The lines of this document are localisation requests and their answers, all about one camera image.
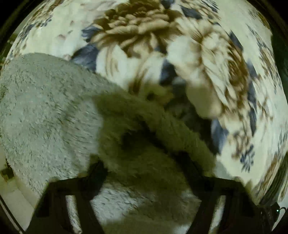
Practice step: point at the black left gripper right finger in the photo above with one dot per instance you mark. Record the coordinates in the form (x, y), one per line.
(240, 214)

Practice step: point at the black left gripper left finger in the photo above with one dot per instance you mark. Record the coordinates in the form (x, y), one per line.
(51, 214)

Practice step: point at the grey fleece pants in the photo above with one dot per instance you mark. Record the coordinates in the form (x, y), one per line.
(57, 118)

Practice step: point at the floral bed blanket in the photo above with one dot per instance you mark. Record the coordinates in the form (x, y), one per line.
(209, 64)

